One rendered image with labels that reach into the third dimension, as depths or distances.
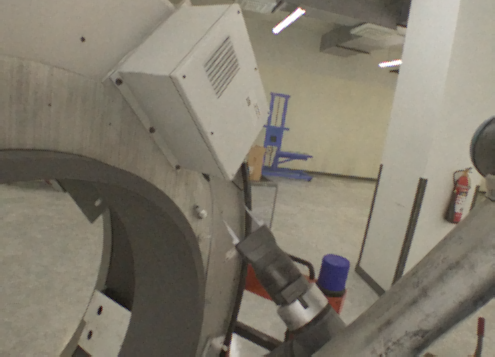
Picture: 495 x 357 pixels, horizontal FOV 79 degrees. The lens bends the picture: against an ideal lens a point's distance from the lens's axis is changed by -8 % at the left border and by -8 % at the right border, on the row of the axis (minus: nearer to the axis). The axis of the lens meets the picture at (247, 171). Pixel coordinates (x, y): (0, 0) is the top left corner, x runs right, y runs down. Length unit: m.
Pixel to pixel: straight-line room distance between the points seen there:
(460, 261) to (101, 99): 0.50
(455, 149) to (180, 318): 2.96
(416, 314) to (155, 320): 0.66
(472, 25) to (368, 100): 7.57
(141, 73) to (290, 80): 9.32
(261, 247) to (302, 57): 9.43
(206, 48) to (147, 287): 0.63
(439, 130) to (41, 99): 3.08
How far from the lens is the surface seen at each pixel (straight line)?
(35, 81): 0.46
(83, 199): 0.92
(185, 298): 0.81
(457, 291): 0.42
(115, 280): 1.18
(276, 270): 0.60
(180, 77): 0.44
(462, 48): 3.39
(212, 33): 0.49
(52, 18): 0.47
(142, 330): 0.96
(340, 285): 1.41
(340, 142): 10.45
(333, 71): 10.27
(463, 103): 3.40
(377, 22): 6.20
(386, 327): 0.44
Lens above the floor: 1.65
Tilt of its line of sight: 11 degrees down
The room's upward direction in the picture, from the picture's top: 9 degrees clockwise
